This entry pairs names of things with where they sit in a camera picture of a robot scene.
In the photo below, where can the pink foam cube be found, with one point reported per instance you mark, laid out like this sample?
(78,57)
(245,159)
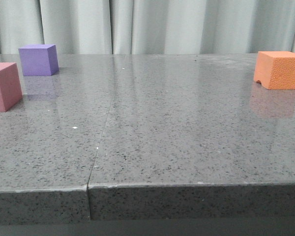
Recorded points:
(10,88)

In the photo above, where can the grey-white curtain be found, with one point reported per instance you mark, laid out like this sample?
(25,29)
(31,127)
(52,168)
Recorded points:
(149,26)

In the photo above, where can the purple foam cube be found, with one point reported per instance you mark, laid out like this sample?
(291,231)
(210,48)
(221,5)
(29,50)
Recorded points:
(39,59)

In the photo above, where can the orange foam cube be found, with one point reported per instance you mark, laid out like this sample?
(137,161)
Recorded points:
(275,70)

